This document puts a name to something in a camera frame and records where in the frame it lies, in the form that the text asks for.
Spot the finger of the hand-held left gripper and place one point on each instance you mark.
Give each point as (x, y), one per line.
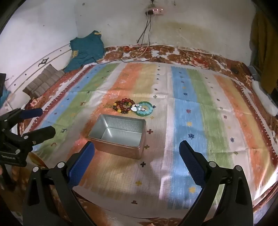
(44, 132)
(32, 113)

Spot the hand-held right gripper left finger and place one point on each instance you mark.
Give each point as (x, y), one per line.
(82, 165)

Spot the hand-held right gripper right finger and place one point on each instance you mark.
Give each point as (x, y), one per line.
(191, 162)

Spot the silver metal tin box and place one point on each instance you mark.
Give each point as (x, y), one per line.
(117, 137)

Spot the green jade bangle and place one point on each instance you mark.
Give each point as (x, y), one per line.
(145, 108)

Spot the grey striped folded cloth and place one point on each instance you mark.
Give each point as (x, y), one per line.
(43, 80)

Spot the dark cloth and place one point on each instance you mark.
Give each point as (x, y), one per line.
(3, 87)

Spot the colourful striped mat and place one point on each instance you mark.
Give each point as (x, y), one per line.
(184, 108)

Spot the teal shirt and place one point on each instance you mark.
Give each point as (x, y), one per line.
(85, 51)

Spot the white cloth bundle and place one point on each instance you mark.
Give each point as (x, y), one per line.
(263, 97)

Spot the yellow hanging cloth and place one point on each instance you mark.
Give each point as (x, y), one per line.
(265, 43)

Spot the white power strip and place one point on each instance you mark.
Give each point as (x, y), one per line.
(155, 10)

